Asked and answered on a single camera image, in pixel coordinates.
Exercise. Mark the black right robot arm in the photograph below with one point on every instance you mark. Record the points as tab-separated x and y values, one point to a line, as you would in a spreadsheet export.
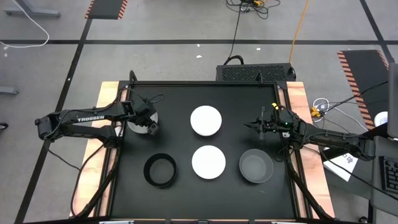
329	138

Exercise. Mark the black orange striped floor mat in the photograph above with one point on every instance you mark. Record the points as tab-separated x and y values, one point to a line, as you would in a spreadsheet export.
105	8
363	81

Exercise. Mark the dark grey bowl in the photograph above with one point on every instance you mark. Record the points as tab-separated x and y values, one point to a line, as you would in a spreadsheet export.
256	165

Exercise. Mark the black aluminium rig frame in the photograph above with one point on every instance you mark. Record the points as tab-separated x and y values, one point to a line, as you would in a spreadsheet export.
202	83

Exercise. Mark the white cup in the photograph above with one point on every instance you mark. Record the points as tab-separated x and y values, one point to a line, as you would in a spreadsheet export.
382	119

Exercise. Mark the white plate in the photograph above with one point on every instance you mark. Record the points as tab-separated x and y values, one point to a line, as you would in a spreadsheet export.
208	162

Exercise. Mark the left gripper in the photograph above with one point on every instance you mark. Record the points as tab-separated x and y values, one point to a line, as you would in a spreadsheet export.
141	109

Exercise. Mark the yellow power connector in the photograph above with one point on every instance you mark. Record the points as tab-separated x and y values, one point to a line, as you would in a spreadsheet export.
315	112

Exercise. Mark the black bowl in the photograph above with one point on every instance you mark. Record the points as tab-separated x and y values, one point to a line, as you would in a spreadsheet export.
148	179

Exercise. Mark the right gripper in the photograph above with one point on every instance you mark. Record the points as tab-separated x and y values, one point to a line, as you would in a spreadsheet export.
273	124

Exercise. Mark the grey desk foot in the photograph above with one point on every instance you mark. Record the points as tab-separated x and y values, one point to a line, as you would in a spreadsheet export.
34	12
8	90

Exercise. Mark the black perforated computer case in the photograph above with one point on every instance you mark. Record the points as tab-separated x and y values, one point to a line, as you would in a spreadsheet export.
255	73

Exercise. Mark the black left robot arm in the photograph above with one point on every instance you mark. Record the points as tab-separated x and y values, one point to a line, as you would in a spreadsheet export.
90	118

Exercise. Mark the light grey bowl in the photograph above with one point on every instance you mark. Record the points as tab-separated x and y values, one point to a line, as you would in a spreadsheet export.
136	128

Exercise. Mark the white paper sheet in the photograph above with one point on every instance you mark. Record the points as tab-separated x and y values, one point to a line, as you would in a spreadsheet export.
342	165

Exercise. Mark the black keyboard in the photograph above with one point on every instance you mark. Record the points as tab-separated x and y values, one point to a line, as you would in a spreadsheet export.
390	175

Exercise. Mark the white bowl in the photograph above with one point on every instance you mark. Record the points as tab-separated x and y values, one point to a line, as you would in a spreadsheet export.
206	120

